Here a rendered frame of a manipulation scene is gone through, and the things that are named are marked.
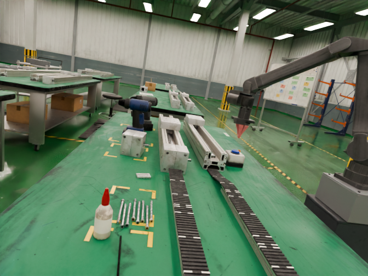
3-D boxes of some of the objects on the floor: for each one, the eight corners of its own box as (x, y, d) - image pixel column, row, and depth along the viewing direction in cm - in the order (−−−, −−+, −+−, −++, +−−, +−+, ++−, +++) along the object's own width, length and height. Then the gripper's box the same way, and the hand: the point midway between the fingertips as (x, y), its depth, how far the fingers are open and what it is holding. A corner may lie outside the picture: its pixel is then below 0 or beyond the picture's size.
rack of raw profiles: (301, 124, 1135) (316, 76, 1083) (319, 127, 1146) (334, 79, 1094) (355, 144, 817) (379, 77, 765) (379, 148, 829) (404, 82, 776)
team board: (249, 130, 719) (266, 61, 672) (262, 131, 741) (279, 64, 695) (289, 146, 589) (314, 63, 542) (303, 147, 611) (328, 67, 565)
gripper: (237, 106, 113) (230, 138, 117) (258, 109, 114) (250, 141, 118) (234, 104, 119) (226, 134, 123) (253, 107, 121) (245, 137, 125)
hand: (239, 136), depth 120 cm, fingers closed
